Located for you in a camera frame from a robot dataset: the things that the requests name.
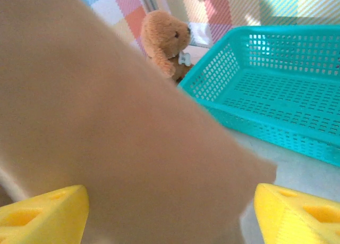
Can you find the teal plastic basket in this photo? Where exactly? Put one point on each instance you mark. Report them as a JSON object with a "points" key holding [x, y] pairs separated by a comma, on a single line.
{"points": [[279, 100]]}

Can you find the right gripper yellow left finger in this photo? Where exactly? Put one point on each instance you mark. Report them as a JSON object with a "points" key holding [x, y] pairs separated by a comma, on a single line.
{"points": [[42, 217]]}

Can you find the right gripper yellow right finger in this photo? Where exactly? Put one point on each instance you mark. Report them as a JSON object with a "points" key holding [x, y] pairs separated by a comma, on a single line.
{"points": [[297, 217]]}

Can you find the brown tank top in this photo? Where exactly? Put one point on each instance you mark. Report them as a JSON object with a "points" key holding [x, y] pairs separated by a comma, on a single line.
{"points": [[93, 121]]}

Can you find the brown teddy bear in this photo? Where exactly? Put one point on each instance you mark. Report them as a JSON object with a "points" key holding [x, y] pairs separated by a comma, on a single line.
{"points": [[164, 39]]}

